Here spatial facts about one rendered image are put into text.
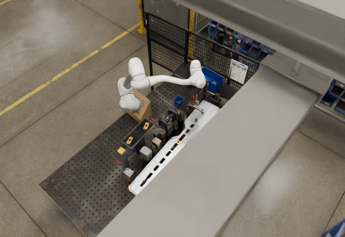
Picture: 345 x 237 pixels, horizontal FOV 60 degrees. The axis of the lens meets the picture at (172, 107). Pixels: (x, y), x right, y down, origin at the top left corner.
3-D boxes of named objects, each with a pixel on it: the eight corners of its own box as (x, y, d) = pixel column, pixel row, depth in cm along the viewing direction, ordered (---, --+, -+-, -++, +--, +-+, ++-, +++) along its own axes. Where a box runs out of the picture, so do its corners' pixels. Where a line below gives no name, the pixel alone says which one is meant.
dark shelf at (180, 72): (235, 106, 346) (235, 104, 344) (173, 73, 380) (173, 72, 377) (244, 95, 357) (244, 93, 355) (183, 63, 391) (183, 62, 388)
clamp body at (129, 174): (133, 194, 312) (129, 178, 284) (125, 188, 316) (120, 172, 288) (139, 186, 317) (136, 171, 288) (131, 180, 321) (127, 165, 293)
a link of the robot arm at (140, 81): (149, 85, 287) (146, 72, 289) (131, 90, 286) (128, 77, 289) (151, 88, 300) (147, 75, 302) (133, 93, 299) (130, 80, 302)
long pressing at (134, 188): (144, 201, 277) (143, 201, 276) (126, 188, 285) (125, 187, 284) (220, 108, 346) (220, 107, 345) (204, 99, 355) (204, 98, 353)
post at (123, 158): (127, 176, 324) (121, 156, 290) (121, 172, 327) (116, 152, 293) (131, 171, 328) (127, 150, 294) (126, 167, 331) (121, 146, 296)
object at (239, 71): (243, 85, 347) (249, 65, 323) (227, 77, 356) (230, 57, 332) (244, 84, 348) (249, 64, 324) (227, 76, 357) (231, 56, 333)
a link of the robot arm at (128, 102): (131, 112, 361) (118, 112, 342) (127, 98, 364) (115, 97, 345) (141, 108, 353) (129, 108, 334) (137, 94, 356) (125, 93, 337)
